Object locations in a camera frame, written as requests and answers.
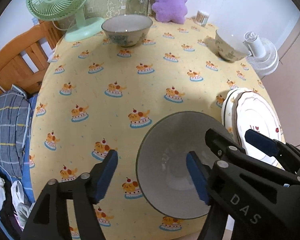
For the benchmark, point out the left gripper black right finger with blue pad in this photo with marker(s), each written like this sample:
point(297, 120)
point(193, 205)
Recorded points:
point(214, 226)

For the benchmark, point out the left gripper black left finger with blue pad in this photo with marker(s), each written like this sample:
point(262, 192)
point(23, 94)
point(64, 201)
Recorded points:
point(49, 216)

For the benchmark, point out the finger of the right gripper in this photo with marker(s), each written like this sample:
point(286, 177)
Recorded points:
point(223, 147)
point(286, 154)

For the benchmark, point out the large grey bowl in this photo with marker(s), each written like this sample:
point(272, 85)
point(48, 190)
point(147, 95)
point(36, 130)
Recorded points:
point(161, 163)

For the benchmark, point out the white plate red pattern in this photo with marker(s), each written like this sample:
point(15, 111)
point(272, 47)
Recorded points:
point(252, 111)

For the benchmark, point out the white plate orange flowers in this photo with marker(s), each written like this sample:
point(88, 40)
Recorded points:
point(227, 112)

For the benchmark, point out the white plastic bag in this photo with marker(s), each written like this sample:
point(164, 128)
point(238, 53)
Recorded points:
point(17, 194)

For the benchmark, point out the white floor fan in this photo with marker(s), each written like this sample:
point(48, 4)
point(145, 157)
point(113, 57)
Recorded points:
point(264, 58)

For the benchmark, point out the small white floral bowl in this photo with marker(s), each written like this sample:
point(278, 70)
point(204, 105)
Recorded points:
point(229, 47)

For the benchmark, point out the grey plaid pillow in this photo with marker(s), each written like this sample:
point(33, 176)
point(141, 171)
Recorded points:
point(14, 125)

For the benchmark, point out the blue checked bed sheet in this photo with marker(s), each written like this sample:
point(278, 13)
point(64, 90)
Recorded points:
point(26, 179)

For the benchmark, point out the yellow patterned tablecloth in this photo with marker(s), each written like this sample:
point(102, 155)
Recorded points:
point(97, 96)

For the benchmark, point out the cotton swab container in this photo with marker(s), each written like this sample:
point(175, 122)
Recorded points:
point(201, 18)

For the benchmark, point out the grey bowl floral outside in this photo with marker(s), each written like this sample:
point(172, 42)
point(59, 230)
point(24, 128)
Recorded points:
point(127, 30)

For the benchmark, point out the purple plush toy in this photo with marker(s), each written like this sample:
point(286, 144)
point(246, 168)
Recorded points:
point(170, 11)

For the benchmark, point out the orange wooden bed headboard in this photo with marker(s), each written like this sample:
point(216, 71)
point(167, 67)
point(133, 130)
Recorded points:
point(23, 61)

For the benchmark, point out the glass jar red lid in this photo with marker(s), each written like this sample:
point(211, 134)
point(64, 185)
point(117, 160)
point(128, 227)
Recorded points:
point(138, 7)

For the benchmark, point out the green desk fan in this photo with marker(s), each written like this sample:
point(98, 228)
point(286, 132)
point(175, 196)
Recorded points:
point(54, 10)

